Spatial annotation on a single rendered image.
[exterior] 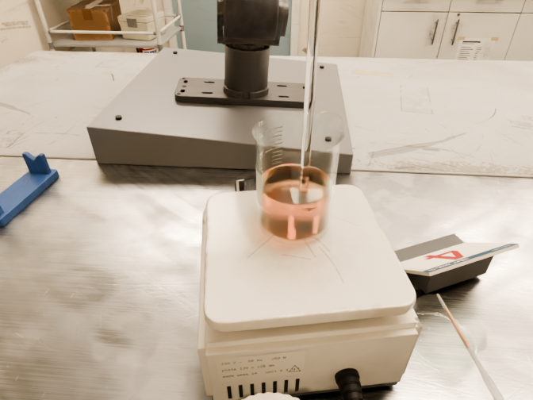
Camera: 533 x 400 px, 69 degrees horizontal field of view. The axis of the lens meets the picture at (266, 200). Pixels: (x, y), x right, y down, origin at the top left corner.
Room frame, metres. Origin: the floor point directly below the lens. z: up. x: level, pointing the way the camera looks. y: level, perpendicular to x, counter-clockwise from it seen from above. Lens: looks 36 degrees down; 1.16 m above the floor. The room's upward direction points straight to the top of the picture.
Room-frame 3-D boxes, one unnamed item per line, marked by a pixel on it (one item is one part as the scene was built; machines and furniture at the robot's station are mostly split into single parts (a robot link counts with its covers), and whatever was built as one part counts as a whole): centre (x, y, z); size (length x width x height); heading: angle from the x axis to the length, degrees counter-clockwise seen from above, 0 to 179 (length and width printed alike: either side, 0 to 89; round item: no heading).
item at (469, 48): (2.47, -1.29, 0.40); 0.24 x 0.01 x 0.30; 85
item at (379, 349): (0.21, -0.02, 0.94); 0.22 x 0.13 x 0.08; 6
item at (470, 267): (0.24, -0.15, 0.92); 0.09 x 0.06 x 0.04; 110
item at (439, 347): (0.17, -0.13, 0.91); 0.06 x 0.06 x 0.02
